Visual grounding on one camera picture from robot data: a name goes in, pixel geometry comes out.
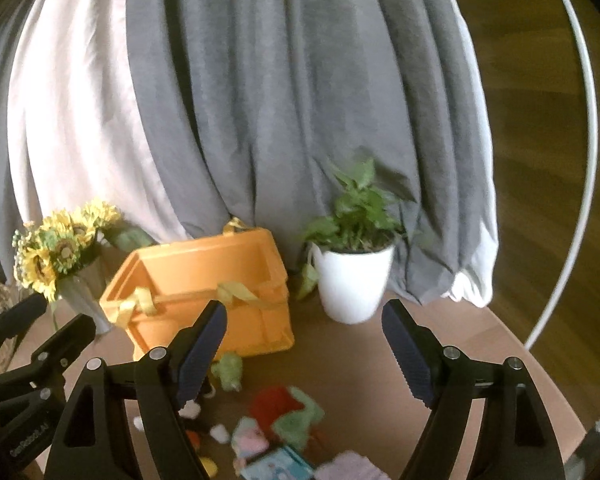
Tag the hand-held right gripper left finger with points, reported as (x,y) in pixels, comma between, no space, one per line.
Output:
(205,350)

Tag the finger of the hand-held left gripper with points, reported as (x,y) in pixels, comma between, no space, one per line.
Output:
(72,335)
(20,312)

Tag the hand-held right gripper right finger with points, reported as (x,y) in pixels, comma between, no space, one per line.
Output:
(405,355)

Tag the orange plastic basket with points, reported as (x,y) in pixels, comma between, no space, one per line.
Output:
(205,270)

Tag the mouse plush toy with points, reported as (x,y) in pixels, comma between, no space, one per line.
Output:
(220,432)

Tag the red fluffy plush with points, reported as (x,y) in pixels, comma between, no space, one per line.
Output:
(270,405)

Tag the pink plush toy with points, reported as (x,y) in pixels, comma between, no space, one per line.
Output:
(250,442)

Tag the purple fluffy headband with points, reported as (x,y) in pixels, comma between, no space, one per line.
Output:
(350,466)

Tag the glass vase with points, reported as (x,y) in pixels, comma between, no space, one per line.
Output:
(85,300)

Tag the artificial sunflower bouquet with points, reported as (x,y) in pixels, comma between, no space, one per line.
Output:
(55,250)

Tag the white plant pot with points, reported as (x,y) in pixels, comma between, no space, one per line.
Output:
(350,285)

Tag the white curtain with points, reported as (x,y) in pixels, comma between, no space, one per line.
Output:
(80,110)
(475,280)

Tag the green leafy plant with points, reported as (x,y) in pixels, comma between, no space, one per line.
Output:
(355,210)

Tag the grey curtain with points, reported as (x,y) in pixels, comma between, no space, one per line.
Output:
(280,85)

